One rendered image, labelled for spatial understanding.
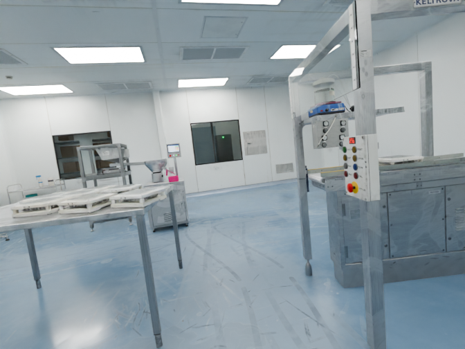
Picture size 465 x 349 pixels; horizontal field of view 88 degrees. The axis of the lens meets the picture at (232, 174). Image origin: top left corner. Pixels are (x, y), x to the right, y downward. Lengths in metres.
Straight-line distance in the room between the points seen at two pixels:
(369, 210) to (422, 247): 1.25
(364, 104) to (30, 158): 7.21
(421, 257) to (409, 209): 0.39
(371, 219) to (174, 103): 6.17
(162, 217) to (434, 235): 3.33
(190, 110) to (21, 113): 3.94
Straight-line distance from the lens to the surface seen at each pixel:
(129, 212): 1.51
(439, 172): 2.32
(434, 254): 2.51
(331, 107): 1.90
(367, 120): 1.19
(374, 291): 1.37
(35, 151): 7.51
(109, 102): 7.07
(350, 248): 2.13
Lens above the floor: 1.16
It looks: 6 degrees down
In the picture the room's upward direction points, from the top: 6 degrees counter-clockwise
